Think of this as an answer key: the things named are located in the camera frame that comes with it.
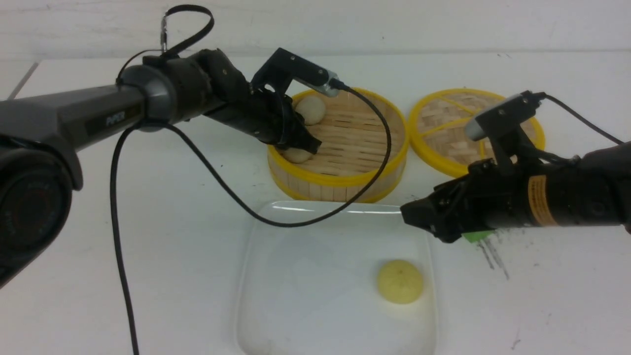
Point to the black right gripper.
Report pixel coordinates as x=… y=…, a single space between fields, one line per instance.
x=483 y=200

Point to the yellow-rimmed bamboo steamer lid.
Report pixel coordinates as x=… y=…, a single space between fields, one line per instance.
x=437 y=129

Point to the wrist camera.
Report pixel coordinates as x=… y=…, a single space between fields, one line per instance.
x=284 y=67
x=501 y=125

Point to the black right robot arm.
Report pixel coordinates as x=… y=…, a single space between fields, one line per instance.
x=586 y=192

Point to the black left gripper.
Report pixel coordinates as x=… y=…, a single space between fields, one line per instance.
x=263 y=114

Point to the white steamed bun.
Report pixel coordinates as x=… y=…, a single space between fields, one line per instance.
x=296 y=156
x=312 y=109

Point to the white square plate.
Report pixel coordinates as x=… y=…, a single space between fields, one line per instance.
x=313 y=290

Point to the white steamed bun front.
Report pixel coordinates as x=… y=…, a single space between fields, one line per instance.
x=296 y=156

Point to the green cube block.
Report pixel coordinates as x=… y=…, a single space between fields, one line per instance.
x=475 y=237

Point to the yellow-rimmed bamboo steamer basket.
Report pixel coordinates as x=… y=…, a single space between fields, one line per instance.
x=353 y=145

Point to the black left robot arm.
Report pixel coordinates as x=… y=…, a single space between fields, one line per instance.
x=41 y=135

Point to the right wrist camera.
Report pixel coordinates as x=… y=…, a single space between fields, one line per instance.
x=501 y=125

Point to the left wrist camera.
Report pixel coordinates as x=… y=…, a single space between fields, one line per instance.
x=284 y=67

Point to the yellow steamed bun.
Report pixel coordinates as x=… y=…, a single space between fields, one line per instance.
x=400 y=282

